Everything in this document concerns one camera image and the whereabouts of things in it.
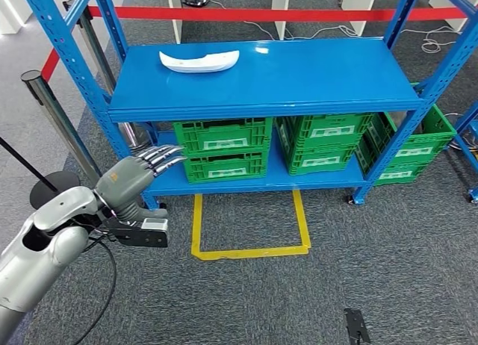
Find chrome stanchion post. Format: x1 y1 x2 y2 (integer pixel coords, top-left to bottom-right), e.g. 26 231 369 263
63 0 153 152
20 69 103 188

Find chrome stanchion base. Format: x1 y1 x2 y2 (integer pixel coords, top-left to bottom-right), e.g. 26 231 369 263
448 113 478 152

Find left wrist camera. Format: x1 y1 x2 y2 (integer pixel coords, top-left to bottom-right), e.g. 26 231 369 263
100 217 169 249

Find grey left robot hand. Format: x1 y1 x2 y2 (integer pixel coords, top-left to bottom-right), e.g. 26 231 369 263
94 144 187 221

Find white curved plastic part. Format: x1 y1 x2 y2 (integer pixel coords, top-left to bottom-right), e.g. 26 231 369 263
159 49 240 74

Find red barrier belt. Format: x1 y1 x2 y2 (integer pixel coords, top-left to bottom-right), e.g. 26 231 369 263
40 6 467 83

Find white floor cable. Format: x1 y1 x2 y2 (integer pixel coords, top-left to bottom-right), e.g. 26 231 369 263
208 0 464 55

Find black stanchion post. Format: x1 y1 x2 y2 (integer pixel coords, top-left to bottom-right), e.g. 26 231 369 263
0 136 81 210

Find green plastic crate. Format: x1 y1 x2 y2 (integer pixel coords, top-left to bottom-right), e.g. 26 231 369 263
275 113 375 152
278 134 361 176
356 134 430 187
368 83 457 166
183 147 270 184
173 117 273 158

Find blue neighbouring rack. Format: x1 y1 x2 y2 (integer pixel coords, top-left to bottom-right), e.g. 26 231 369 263
446 101 478 205

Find blue metal shelf rack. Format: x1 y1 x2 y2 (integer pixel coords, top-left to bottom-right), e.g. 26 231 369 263
19 0 478 211

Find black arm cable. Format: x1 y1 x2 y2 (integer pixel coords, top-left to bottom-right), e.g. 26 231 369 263
72 234 118 345

